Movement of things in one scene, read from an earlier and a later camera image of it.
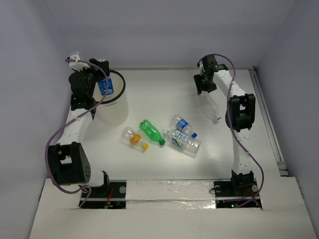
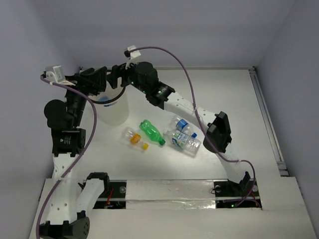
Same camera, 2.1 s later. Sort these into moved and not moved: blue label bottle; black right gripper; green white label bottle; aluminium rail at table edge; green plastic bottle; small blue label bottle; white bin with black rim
Moved: black right gripper; blue label bottle; small blue label bottle
Not moved: green plastic bottle; green white label bottle; aluminium rail at table edge; white bin with black rim
